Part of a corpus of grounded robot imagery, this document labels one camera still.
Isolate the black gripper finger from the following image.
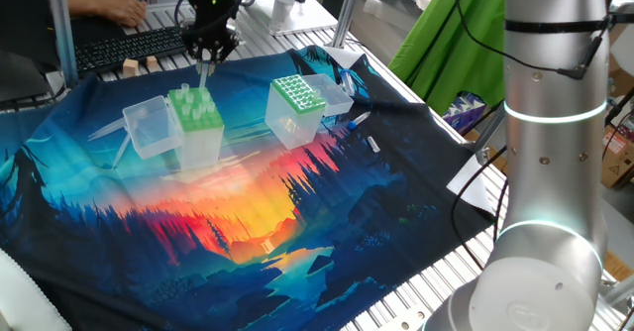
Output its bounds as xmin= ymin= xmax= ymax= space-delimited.
xmin=207 ymin=26 xmax=241 ymax=76
xmin=180 ymin=23 xmax=205 ymax=74

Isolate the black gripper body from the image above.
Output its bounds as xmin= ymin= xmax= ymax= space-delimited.
xmin=190 ymin=0 xmax=238 ymax=30

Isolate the person bare forearm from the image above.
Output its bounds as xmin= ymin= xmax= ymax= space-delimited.
xmin=66 ymin=0 xmax=105 ymax=21

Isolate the person bare hand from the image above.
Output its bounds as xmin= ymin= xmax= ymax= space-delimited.
xmin=98 ymin=0 xmax=149 ymax=29

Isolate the black computer keyboard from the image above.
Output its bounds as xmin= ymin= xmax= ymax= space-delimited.
xmin=73 ymin=25 xmax=192 ymax=77

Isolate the clear box green tip rack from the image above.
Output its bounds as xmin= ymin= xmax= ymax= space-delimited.
xmin=122 ymin=88 xmax=226 ymax=171
xmin=264 ymin=72 xmax=356 ymax=152

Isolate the slim blue-capped conical tube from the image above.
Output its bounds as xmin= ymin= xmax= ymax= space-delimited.
xmin=346 ymin=111 xmax=371 ymax=132

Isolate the person dark clothed torso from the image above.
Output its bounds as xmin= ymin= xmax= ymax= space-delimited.
xmin=0 ymin=0 xmax=125 ymax=69

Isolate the printed sunset landscape cloth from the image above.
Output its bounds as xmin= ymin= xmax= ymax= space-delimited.
xmin=0 ymin=45 xmax=496 ymax=331

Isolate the bright green fabric sheet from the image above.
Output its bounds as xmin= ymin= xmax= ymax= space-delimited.
xmin=387 ymin=0 xmax=509 ymax=117

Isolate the blue patterned box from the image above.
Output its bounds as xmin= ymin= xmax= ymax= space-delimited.
xmin=442 ymin=92 xmax=496 ymax=135

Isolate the cardboard box red label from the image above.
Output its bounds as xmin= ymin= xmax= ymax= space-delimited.
xmin=600 ymin=125 xmax=634 ymax=189

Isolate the white stand with base plate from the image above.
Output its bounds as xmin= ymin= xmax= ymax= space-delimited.
xmin=244 ymin=0 xmax=339 ymax=38

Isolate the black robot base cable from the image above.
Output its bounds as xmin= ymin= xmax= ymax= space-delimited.
xmin=450 ymin=145 xmax=511 ymax=273

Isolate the slanted aluminium frame post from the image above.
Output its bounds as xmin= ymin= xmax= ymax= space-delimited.
xmin=473 ymin=105 xmax=507 ymax=167

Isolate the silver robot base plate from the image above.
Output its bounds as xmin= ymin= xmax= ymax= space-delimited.
xmin=388 ymin=304 xmax=432 ymax=331

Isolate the black camera cable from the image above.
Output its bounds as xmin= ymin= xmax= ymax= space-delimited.
xmin=445 ymin=0 xmax=610 ymax=82

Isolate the aluminium frame beam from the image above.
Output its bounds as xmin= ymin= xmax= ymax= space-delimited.
xmin=601 ymin=275 xmax=634 ymax=308

